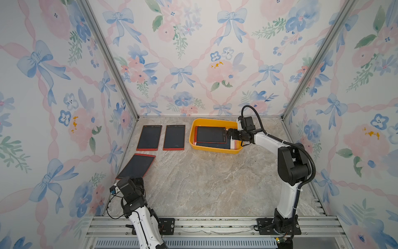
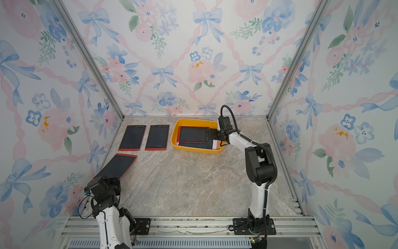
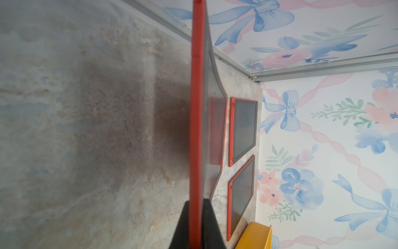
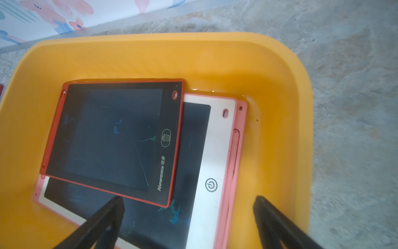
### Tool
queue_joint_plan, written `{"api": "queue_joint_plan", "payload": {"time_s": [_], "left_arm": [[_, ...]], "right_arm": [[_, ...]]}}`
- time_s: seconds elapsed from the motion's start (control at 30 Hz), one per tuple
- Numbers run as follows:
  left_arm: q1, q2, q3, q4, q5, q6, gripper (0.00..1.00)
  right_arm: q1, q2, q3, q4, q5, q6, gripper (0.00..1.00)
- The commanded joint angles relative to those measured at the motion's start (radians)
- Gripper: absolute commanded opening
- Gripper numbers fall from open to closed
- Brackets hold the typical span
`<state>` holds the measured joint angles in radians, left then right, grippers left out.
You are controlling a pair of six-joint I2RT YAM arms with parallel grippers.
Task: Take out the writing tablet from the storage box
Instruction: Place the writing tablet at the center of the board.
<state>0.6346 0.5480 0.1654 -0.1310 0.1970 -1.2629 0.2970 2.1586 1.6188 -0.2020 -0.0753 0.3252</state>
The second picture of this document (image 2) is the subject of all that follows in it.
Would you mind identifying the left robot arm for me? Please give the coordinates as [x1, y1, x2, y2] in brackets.
[85, 176, 134, 249]

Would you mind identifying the right aluminium corner post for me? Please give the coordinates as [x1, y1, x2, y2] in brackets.
[266, 0, 330, 121]

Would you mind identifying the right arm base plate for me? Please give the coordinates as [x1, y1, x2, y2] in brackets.
[229, 216, 276, 236]

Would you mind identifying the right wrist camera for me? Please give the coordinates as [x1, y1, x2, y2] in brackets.
[218, 116, 233, 132]

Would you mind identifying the black corrugated cable conduit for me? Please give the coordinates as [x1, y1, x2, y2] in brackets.
[220, 105, 278, 218]

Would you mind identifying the aluminium corner post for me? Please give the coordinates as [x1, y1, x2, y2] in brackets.
[49, 1, 124, 120]
[266, 0, 330, 121]

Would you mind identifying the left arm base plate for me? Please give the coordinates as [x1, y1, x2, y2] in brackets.
[130, 218, 151, 235]

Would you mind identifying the yellow plastic storage box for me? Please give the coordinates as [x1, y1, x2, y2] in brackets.
[170, 118, 223, 154]

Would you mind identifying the red writing tablet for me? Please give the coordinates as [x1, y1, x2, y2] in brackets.
[177, 126, 211, 144]
[95, 154, 137, 179]
[118, 125, 146, 151]
[145, 125, 170, 151]

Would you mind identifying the aluminium front rail frame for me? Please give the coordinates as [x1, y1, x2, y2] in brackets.
[57, 216, 327, 249]

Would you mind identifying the left aluminium corner post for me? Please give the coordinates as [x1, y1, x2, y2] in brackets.
[49, 1, 124, 120]

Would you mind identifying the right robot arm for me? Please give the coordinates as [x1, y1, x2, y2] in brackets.
[209, 129, 278, 235]

